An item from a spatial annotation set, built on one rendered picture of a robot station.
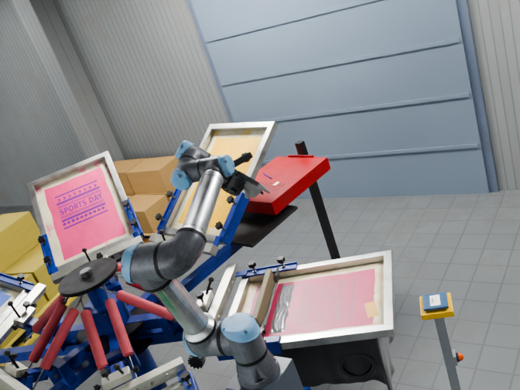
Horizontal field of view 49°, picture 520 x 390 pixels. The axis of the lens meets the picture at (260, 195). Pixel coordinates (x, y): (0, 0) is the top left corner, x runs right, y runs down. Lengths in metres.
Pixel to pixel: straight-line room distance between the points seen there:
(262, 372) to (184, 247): 0.56
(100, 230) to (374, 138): 2.68
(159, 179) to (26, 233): 1.45
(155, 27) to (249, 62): 1.16
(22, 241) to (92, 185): 2.28
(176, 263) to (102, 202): 2.28
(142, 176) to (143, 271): 4.74
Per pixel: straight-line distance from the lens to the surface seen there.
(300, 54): 5.27
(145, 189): 6.48
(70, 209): 3.94
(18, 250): 6.13
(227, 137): 3.60
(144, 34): 6.32
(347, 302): 2.64
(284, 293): 2.82
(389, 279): 2.65
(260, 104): 5.68
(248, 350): 1.92
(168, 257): 1.64
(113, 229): 3.73
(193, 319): 1.88
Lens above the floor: 2.50
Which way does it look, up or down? 23 degrees down
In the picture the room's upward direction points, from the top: 20 degrees counter-clockwise
